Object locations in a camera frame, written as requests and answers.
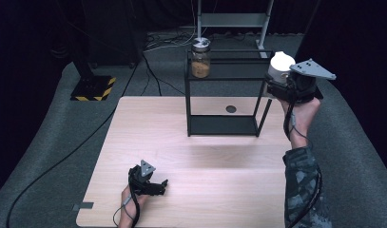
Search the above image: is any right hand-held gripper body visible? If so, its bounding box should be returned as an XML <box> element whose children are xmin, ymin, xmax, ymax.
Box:
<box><xmin>285</xmin><ymin>58</ymin><xmax>338</xmax><ymax>104</ymax></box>

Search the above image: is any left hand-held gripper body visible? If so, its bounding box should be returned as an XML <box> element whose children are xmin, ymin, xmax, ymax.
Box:
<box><xmin>127</xmin><ymin>160</ymin><xmax>157</xmax><ymax>196</ymax></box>

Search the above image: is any black metal shelf rack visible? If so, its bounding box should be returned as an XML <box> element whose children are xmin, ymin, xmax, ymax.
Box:
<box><xmin>184</xmin><ymin>48</ymin><xmax>281</xmax><ymax>138</ymax></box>

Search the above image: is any glass jar with silver lid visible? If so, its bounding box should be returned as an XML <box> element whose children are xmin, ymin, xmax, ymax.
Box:
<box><xmin>190</xmin><ymin>37</ymin><xmax>212</xmax><ymax>79</ymax></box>

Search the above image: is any person's left hand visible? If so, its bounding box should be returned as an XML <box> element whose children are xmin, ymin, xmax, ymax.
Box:
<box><xmin>119</xmin><ymin>185</ymin><xmax>151</xmax><ymax>220</ymax></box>

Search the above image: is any person's right hand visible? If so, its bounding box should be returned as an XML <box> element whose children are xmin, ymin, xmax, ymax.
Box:
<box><xmin>281</xmin><ymin>99</ymin><xmax>321</xmax><ymax>136</ymax></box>

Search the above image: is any grey tape strip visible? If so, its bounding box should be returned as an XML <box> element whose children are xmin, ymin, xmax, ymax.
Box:
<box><xmin>71</xmin><ymin>201</ymin><xmax>94</xmax><ymax>212</ymax></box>

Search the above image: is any grey metal stand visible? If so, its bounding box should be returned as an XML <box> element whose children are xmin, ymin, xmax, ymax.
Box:
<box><xmin>195</xmin><ymin>0</ymin><xmax>276</xmax><ymax>60</ymax></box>

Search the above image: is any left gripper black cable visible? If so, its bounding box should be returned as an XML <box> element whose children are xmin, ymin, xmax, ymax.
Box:
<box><xmin>128</xmin><ymin>177</ymin><xmax>142</xmax><ymax>228</ymax></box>

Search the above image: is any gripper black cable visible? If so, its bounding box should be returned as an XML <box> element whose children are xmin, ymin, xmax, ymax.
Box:
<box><xmin>128</xmin><ymin>177</ymin><xmax>142</xmax><ymax>228</ymax></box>
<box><xmin>283</xmin><ymin>96</ymin><xmax>323</xmax><ymax>228</ymax></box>

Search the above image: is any left gripper grey cable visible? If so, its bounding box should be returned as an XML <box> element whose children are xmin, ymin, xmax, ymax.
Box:
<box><xmin>113</xmin><ymin>193</ymin><xmax>134</xmax><ymax>228</ymax></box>

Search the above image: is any gripper grey cable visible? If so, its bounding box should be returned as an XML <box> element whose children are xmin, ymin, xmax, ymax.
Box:
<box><xmin>290</xmin><ymin>112</ymin><xmax>310</xmax><ymax>143</ymax></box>
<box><xmin>113</xmin><ymin>193</ymin><xmax>134</xmax><ymax>228</ymax></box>

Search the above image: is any right gripper grey cable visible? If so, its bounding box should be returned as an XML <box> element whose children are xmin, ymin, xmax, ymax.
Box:
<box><xmin>290</xmin><ymin>112</ymin><xmax>310</xmax><ymax>143</ymax></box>

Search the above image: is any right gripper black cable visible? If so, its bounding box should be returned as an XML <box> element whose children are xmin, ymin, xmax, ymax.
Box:
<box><xmin>283</xmin><ymin>96</ymin><xmax>323</xmax><ymax>228</ymax></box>

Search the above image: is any long black floor cable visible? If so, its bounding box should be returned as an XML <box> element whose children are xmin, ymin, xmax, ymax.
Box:
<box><xmin>5</xmin><ymin>55</ymin><xmax>142</xmax><ymax>228</ymax></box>

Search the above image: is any thin black floor cable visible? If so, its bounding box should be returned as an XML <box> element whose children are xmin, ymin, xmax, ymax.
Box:
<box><xmin>140</xmin><ymin>55</ymin><xmax>186</xmax><ymax>97</ymax></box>

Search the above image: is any bundle of floor cables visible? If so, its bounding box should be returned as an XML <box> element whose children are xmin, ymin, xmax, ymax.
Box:
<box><xmin>143</xmin><ymin>0</ymin><xmax>202</xmax><ymax>53</ymax></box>

